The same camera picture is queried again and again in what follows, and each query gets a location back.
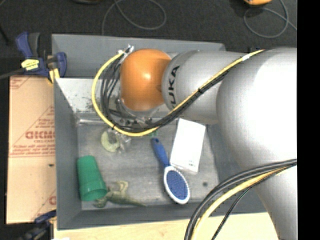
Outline clear glass cup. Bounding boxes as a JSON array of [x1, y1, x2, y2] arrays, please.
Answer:
[[100, 129, 132, 154]]

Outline grey metal bin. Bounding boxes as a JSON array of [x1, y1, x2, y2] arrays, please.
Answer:
[[51, 33, 267, 230]]

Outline white flat box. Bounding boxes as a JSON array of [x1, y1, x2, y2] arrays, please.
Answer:
[[169, 117, 207, 173]]

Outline green plastic cup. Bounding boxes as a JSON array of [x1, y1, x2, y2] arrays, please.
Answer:
[[76, 155, 109, 202]]

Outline green toy dinosaur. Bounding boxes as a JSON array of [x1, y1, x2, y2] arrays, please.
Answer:
[[93, 180, 148, 209]]

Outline blue and white hairbrush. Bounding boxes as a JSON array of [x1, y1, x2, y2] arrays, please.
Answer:
[[150, 137, 191, 205]]

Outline brown cardboard board, red print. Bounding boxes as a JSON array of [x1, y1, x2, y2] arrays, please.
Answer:
[[5, 74, 57, 225]]

